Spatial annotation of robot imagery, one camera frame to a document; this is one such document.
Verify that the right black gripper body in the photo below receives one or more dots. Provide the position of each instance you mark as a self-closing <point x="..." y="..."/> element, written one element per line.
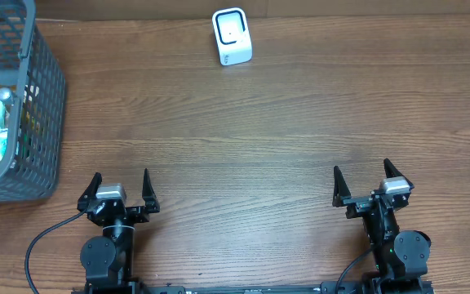
<point x="362" y="203"/>

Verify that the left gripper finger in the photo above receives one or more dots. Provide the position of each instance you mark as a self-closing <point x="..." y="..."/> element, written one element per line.
<point x="148" y="195"/>
<point x="89" y="195"/>

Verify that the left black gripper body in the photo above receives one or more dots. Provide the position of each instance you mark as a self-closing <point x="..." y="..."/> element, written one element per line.
<point x="138" y="214"/>

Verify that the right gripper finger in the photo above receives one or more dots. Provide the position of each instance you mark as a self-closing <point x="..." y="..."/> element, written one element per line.
<point x="391" y="171"/>
<point x="341" y="190"/>

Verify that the yellow liquid bottle silver cap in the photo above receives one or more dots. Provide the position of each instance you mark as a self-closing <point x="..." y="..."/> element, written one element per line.
<point x="7" y="96"/>

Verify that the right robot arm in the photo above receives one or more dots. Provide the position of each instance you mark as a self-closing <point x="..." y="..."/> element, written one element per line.
<point x="400" y="256"/>

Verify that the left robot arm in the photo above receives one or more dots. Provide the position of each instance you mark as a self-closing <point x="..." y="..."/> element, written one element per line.
<point x="108" y="258"/>

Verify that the white barcode scanner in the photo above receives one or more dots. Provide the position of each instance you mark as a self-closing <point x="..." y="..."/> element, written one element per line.
<point x="232" y="36"/>

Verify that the grey plastic shopping basket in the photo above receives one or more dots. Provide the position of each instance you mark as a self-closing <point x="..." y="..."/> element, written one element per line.
<point x="33" y="133"/>

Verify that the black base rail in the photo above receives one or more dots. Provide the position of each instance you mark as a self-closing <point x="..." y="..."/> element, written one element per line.
<point x="323" y="288"/>

